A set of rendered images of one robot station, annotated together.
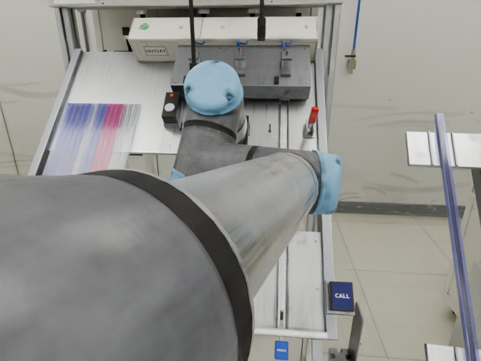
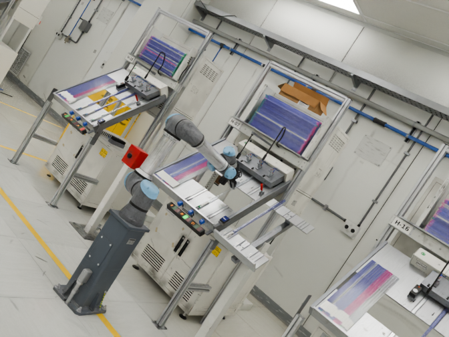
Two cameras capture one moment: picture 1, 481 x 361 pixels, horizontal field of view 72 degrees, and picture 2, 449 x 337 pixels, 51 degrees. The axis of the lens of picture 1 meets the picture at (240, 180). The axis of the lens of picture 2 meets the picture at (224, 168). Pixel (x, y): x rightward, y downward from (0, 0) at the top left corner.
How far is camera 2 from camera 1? 2.56 m
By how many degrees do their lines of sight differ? 34
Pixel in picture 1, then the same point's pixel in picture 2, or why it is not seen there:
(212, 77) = (229, 148)
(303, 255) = (226, 212)
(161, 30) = (248, 146)
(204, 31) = (259, 153)
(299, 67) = (274, 177)
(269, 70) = (265, 172)
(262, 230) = (207, 146)
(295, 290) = (217, 216)
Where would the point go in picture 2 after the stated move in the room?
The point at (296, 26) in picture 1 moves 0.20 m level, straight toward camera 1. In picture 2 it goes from (285, 168) to (271, 159)
